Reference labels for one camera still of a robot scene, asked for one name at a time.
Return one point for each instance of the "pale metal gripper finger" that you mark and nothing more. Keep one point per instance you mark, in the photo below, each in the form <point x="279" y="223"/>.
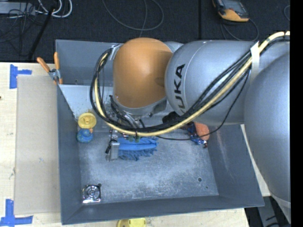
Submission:
<point x="114" y="136"/>
<point x="114" y="151"/>

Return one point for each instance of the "blue fluffy cloth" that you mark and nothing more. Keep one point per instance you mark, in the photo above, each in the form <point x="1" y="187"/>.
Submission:
<point x="138" y="148"/>

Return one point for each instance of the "blue rubber duck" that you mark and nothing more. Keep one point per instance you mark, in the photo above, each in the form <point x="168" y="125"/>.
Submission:
<point x="84" y="136"/>

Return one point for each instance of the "yellow round toy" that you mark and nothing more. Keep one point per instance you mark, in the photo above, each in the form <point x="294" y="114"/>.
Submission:
<point x="86" y="120"/>

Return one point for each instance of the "grey metal bin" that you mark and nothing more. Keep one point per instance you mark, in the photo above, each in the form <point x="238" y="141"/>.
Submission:
<point x="165" y="174"/>

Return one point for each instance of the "blue toy figure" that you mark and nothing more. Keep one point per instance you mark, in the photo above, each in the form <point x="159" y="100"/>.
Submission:
<point x="195" y="138"/>

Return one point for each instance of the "orange soft toy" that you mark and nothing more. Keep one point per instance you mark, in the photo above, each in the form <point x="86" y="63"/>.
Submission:
<point x="202" y="130"/>

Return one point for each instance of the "pale wood flat board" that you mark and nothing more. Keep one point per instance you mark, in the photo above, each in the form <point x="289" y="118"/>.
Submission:
<point x="35" y="145"/>

